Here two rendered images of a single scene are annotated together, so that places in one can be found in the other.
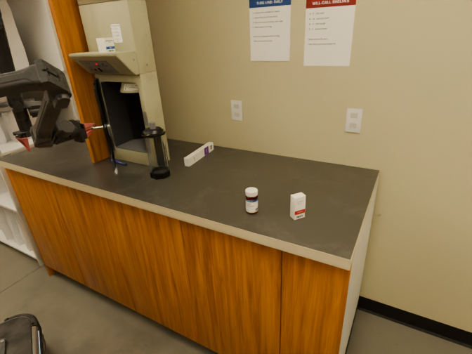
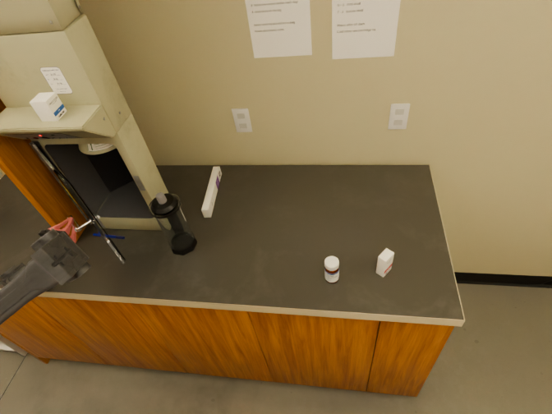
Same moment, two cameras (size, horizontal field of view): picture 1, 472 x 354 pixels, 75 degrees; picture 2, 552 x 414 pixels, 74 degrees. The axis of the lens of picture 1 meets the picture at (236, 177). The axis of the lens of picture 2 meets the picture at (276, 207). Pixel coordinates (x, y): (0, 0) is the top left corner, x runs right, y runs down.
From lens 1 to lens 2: 65 cm
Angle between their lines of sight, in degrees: 24
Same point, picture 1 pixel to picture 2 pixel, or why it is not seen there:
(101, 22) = (19, 66)
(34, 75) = (44, 278)
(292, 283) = (390, 334)
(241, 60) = (239, 57)
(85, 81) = (16, 149)
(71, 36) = not seen: outside the picture
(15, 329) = not seen: outside the picture
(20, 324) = not seen: outside the picture
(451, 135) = (506, 120)
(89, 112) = (39, 187)
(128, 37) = (81, 86)
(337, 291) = (440, 334)
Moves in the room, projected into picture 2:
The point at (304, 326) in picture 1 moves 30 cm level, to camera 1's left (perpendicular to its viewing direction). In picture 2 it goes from (399, 357) to (329, 393)
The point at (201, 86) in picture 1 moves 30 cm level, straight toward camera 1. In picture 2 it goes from (181, 94) to (206, 129)
